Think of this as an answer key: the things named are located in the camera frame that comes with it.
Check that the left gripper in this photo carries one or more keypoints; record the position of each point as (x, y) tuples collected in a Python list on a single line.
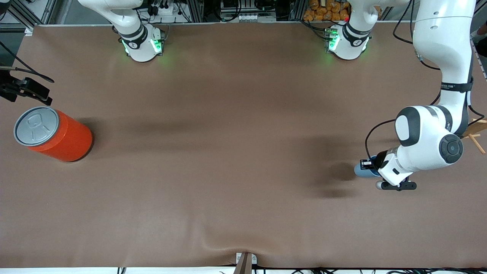
[(377, 162)]

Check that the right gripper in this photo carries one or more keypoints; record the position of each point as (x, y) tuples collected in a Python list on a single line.
[(8, 90)]

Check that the light blue plastic cup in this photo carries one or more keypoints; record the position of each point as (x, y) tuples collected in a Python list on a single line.
[(363, 173)]

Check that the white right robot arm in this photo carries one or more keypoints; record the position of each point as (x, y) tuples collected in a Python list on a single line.
[(139, 42)]

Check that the wooden cup rack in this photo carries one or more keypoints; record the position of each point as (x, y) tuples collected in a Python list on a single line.
[(477, 129)]

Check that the orange can with grey lid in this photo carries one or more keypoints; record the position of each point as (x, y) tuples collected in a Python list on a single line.
[(66, 139)]

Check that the brown table mat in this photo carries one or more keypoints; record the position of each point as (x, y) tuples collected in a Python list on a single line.
[(228, 171)]

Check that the pile of orange snack bags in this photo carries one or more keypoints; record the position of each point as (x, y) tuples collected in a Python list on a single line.
[(323, 11)]

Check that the white power strip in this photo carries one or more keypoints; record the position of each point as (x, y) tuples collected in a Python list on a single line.
[(253, 17)]

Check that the aluminium profile frame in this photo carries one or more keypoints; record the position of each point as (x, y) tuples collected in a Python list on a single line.
[(26, 11)]

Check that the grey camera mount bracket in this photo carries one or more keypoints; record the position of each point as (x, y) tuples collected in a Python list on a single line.
[(243, 266)]

